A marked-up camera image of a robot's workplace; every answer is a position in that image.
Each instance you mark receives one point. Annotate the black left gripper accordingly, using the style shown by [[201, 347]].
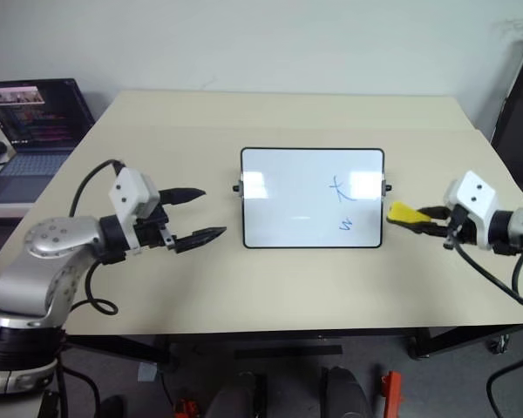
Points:
[[153, 228]]

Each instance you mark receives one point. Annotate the black-framed desktop whiteboard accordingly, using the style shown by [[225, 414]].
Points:
[[311, 198]]

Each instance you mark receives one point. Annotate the dark rounded robot leg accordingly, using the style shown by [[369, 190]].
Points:
[[235, 396], [346, 392]]

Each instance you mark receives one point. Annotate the black flat panel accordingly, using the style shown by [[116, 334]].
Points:
[[518, 113]]

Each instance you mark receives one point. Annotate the black table frame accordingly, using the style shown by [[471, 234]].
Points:
[[287, 344]]

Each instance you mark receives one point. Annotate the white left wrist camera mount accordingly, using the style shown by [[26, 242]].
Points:
[[131, 191]]

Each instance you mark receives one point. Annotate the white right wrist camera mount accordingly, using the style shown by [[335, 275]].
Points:
[[473, 204]]

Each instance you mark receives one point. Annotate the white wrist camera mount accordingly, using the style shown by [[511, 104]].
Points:
[[473, 204], [131, 191]]

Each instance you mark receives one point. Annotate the yellow whiteboard eraser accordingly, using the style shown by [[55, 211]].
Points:
[[407, 213]]

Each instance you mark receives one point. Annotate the orange clamp bracket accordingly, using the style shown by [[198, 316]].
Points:
[[186, 408], [392, 392]]

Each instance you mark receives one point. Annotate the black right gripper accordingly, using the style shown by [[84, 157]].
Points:
[[456, 226]]

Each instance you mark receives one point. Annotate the open laptop computer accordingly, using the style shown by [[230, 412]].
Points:
[[32, 139]]

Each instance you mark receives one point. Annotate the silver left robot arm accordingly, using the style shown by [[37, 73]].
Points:
[[48, 265]]

